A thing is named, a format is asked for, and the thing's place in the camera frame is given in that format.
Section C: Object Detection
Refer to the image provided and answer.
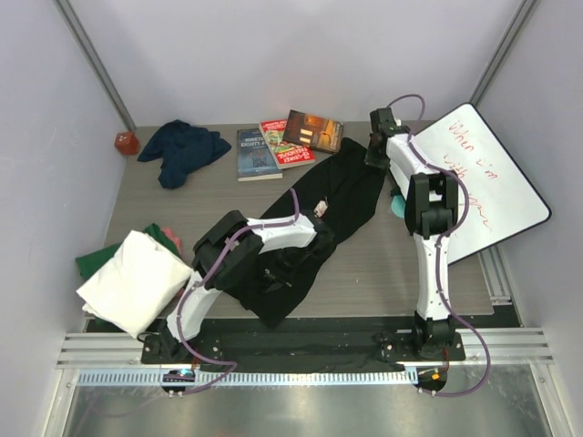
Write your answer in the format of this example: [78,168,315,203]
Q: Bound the black t shirt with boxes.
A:
[227,137,385,328]

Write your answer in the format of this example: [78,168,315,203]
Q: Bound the white dry-erase board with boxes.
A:
[414,103,551,264]

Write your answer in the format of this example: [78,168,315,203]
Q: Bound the dark cover paperback book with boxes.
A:
[282,109,344,154]

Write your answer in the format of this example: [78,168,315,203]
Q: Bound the white folded t shirt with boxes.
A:
[77,230,193,339]

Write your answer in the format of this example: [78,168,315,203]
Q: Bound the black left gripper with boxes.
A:
[262,247,310,293]

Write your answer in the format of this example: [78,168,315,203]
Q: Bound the red cover book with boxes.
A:
[259,119,315,170]

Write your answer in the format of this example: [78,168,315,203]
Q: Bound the navy blue t shirt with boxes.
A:
[138,120,231,189]

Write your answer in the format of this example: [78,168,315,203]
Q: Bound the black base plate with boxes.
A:
[86,317,520,368]

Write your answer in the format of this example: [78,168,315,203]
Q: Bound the aluminium frame rail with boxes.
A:
[478,247,514,306]

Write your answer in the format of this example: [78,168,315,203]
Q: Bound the green t shirt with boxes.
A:
[76,223,179,280]

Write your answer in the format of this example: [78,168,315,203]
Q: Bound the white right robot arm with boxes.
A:
[365,107,466,361]

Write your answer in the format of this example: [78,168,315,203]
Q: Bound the white perforated cable rail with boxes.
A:
[77,368,418,388]

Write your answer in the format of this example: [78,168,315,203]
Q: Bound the blue 1984 paperback book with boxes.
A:
[237,128,282,182]

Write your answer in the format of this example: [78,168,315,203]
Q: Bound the teal cutting mat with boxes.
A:
[391,194,406,219]

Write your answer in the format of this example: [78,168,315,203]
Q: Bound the pink t shirt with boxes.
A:
[161,228,183,256]

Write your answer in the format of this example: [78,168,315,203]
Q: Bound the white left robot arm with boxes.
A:
[148,210,333,363]

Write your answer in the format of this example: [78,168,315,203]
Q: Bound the small red cube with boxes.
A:
[114,131,139,156]

